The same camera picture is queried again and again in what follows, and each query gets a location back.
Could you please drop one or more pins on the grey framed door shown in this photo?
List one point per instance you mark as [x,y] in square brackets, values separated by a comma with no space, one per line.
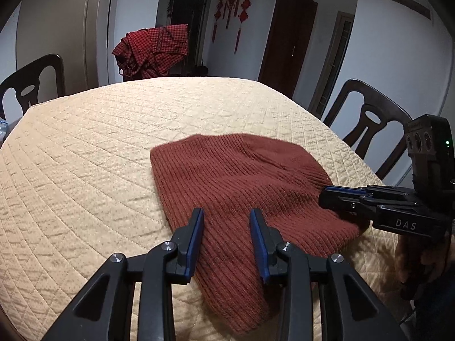
[336,64]

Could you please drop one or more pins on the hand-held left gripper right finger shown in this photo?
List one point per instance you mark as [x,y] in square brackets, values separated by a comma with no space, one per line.
[256,245]

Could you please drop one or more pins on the rust-brown knit sweater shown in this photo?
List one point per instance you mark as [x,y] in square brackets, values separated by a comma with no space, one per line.
[248,177]

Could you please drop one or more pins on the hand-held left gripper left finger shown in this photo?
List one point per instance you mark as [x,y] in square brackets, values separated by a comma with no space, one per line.
[197,245]

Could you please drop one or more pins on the red knot wall ornament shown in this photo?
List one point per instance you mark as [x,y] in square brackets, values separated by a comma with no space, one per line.
[246,7]
[220,7]
[233,0]

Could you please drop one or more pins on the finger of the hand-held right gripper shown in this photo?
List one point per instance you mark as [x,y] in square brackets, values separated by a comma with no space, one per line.
[348,190]
[341,202]

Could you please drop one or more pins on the beige quilted table cover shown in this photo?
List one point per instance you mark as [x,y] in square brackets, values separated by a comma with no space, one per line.
[89,149]

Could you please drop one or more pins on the person's right hand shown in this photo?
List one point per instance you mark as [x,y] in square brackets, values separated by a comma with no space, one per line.
[412,259]

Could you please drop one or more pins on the dark wooden chair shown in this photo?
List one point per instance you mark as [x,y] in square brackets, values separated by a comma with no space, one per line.
[53,74]
[387,110]

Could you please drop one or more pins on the brown wooden door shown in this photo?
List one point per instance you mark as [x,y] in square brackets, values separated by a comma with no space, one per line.
[288,39]

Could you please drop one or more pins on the red checked shirt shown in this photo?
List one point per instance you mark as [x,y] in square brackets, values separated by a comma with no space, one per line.
[153,49]

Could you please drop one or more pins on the wall vent strip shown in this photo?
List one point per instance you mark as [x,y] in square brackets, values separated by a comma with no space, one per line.
[410,5]

